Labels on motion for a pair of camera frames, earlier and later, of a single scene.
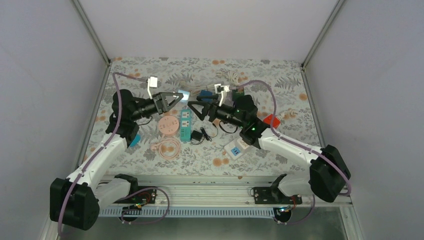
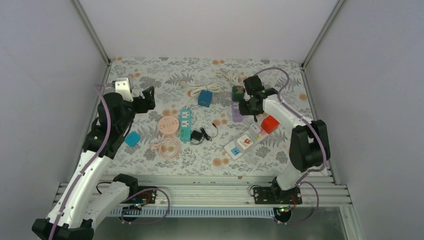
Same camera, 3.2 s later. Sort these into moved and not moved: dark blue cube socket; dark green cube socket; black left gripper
Moved: black left gripper
Not moved: dark green cube socket; dark blue cube socket
